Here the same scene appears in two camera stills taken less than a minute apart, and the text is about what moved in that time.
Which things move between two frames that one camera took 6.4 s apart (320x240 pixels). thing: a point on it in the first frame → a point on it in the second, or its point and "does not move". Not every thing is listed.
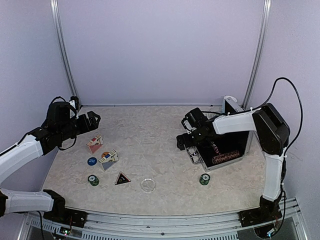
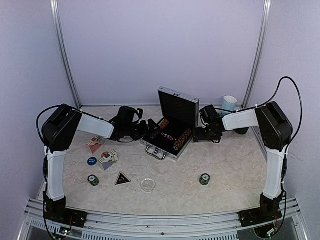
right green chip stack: x=204 y=179 does not move
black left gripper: x=93 y=124 → x=151 y=130
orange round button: x=104 y=153 does not move
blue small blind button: x=92 y=161 does not move
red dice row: x=215 y=147 → x=168 y=136
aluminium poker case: x=223 y=149 → x=179 y=119
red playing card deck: x=95 y=143 does not move
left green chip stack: x=93 y=180 does not move
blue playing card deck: x=109 y=159 does not move
